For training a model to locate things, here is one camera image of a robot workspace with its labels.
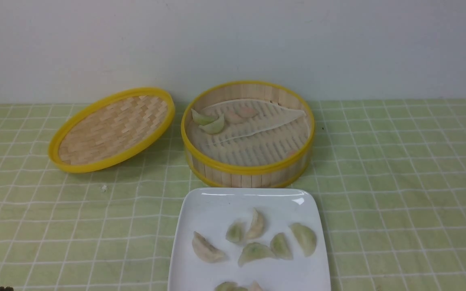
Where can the pink dumpling steamer upper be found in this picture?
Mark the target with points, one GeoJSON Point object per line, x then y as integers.
{"type": "Point", "coordinates": [247, 112]}

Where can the white square plate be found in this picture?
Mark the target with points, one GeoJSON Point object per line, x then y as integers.
{"type": "Point", "coordinates": [210, 211]}

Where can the bamboo steamer basket yellow rim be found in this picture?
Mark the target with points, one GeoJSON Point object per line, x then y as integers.
{"type": "Point", "coordinates": [271, 159]}

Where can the white dumpling on plate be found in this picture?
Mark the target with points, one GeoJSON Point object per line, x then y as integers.
{"type": "Point", "coordinates": [205, 251]}

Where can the green dumpling plate centre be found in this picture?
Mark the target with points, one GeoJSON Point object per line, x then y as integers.
{"type": "Point", "coordinates": [254, 251]}

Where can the pale upright dumpling on plate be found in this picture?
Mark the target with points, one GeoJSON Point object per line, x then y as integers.
{"type": "Point", "coordinates": [257, 226]}

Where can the pale dumpling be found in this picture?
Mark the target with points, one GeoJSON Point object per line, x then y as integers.
{"type": "Point", "coordinates": [255, 287]}
{"type": "Point", "coordinates": [257, 226]}

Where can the dark object bottom left corner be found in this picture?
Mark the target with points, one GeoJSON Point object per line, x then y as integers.
{"type": "Point", "coordinates": [6, 288]}

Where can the bamboo steamer lid yellow rim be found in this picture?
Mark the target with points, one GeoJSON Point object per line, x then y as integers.
{"type": "Point", "coordinates": [112, 130]}

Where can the green checkered tablecloth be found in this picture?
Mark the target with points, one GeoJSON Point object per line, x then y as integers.
{"type": "Point", "coordinates": [389, 178]}

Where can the green dumpling plate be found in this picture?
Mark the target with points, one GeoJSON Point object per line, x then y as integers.
{"type": "Point", "coordinates": [254, 251]}
{"type": "Point", "coordinates": [305, 237]}

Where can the green dumpling plate right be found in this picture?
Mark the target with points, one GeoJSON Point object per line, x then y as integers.
{"type": "Point", "coordinates": [305, 237]}

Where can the small green dumpling on plate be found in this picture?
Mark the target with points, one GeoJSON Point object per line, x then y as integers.
{"type": "Point", "coordinates": [235, 233]}

